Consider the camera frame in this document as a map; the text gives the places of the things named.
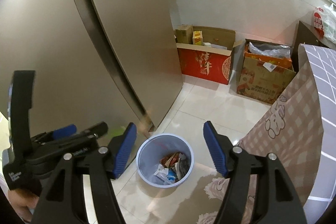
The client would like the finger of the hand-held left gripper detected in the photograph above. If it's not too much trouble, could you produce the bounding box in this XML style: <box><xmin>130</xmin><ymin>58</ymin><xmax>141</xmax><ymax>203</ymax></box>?
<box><xmin>59</xmin><ymin>122</ymin><xmax>109</xmax><ymax>143</ymax></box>
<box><xmin>31</xmin><ymin>124</ymin><xmax>77</xmax><ymax>143</ymax></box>

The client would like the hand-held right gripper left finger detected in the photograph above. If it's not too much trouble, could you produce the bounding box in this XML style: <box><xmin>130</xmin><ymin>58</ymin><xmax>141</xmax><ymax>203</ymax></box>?
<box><xmin>31</xmin><ymin>122</ymin><xmax>137</xmax><ymax>224</ymax></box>

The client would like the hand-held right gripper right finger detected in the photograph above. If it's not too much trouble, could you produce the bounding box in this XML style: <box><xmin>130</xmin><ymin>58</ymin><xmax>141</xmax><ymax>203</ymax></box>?
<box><xmin>203</xmin><ymin>121</ymin><xmax>307</xmax><ymax>224</ymax></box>

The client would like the blue plastic bin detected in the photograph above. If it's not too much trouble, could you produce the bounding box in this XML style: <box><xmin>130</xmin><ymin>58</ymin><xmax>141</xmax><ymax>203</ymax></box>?
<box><xmin>136</xmin><ymin>133</ymin><xmax>195</xmax><ymax>188</ymax></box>

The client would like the grey white paper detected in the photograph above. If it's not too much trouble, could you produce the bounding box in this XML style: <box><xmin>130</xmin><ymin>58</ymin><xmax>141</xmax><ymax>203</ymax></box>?
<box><xmin>175</xmin><ymin>158</ymin><xmax>190</xmax><ymax>180</ymax></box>

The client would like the blue white packet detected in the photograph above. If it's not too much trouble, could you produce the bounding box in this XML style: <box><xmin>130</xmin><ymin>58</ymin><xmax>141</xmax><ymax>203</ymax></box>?
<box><xmin>154</xmin><ymin>164</ymin><xmax>177</xmax><ymax>184</ymax></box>

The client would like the person's left hand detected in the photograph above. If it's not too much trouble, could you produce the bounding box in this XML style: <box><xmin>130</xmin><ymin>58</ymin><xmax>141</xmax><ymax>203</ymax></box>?
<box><xmin>7</xmin><ymin>186</ymin><xmax>42</xmax><ymax>223</ymax></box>

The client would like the orange brown cardboard box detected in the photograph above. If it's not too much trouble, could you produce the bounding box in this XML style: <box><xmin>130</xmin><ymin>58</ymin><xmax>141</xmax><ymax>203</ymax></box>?
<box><xmin>236</xmin><ymin>39</ymin><xmax>297</xmax><ymax>105</ymax></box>

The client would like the red cardboard box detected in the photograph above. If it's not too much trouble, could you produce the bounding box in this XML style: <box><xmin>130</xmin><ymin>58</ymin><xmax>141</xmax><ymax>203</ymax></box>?
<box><xmin>175</xmin><ymin>26</ymin><xmax>244</xmax><ymax>84</ymax></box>

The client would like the golden refrigerator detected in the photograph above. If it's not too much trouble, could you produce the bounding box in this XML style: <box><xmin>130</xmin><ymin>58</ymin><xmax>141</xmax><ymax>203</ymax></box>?
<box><xmin>0</xmin><ymin>0</ymin><xmax>184</xmax><ymax>140</ymax></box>

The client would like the yellow box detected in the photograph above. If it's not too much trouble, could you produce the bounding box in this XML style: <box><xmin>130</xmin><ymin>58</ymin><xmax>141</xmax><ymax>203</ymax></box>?
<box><xmin>192</xmin><ymin>30</ymin><xmax>205</xmax><ymax>46</ymax></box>

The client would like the grey plastic bag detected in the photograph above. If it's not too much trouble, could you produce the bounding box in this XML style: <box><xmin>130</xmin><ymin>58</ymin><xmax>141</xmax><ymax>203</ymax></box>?
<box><xmin>248</xmin><ymin>42</ymin><xmax>292</xmax><ymax>59</ymax></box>

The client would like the small brown carton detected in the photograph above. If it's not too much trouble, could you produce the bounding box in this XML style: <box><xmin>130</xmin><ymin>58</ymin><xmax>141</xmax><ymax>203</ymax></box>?
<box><xmin>175</xmin><ymin>25</ymin><xmax>194</xmax><ymax>45</ymax></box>

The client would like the dark wooden cabinet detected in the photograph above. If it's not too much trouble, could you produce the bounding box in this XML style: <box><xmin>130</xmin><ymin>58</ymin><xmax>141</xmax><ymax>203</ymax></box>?
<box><xmin>291</xmin><ymin>21</ymin><xmax>336</xmax><ymax>72</ymax></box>

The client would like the white plastic bag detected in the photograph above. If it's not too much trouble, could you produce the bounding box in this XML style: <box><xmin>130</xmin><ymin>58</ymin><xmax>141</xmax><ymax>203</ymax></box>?
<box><xmin>311</xmin><ymin>3</ymin><xmax>336</xmax><ymax>42</ymax></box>

